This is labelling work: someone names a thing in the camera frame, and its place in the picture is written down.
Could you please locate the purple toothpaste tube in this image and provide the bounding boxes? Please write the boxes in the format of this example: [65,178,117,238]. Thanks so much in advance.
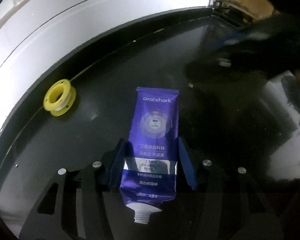
[120,87,179,224]

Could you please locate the yellow tape spool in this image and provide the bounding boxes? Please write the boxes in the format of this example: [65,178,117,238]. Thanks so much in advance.
[43,79,76,116]

